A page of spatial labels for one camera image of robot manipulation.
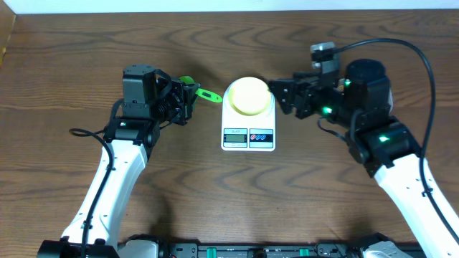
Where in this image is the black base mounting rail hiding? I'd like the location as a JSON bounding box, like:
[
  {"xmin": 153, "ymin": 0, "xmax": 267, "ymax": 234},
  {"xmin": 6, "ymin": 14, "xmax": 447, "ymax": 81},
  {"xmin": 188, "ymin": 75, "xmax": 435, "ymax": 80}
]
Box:
[{"xmin": 118, "ymin": 233, "xmax": 425, "ymax": 258}]

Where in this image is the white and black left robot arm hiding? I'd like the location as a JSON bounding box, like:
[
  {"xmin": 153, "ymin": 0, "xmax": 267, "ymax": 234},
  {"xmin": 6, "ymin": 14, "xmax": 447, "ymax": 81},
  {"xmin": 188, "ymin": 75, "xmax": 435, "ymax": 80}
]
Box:
[{"xmin": 37, "ymin": 64, "xmax": 201, "ymax": 257}]

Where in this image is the green plastic measuring scoop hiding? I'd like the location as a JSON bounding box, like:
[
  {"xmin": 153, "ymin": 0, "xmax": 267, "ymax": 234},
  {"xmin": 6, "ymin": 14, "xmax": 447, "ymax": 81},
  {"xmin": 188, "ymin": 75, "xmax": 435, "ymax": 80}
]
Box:
[{"xmin": 179, "ymin": 75, "xmax": 223, "ymax": 103}]

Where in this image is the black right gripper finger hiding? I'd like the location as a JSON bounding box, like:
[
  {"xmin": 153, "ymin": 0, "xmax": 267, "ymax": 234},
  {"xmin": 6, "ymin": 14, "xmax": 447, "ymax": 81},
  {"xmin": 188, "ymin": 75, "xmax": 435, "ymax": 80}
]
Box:
[
  {"xmin": 268, "ymin": 79, "xmax": 296, "ymax": 94},
  {"xmin": 276, "ymin": 91, "xmax": 295, "ymax": 115}
]

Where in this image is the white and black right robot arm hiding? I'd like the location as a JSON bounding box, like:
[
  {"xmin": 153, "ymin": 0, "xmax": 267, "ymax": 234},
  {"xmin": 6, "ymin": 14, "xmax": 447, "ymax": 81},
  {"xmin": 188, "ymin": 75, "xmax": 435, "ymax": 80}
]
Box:
[{"xmin": 268, "ymin": 59, "xmax": 458, "ymax": 257}]

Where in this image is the white digital kitchen scale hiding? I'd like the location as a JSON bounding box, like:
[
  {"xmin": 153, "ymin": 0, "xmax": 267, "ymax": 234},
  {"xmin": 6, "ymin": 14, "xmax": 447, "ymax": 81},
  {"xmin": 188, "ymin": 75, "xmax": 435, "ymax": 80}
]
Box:
[{"xmin": 221, "ymin": 86, "xmax": 276, "ymax": 152}]

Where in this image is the yellow plastic bowl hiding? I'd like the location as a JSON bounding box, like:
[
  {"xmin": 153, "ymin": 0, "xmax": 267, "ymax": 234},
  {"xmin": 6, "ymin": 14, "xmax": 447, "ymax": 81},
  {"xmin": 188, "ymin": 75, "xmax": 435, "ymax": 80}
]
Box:
[{"xmin": 227, "ymin": 77, "xmax": 271, "ymax": 116}]

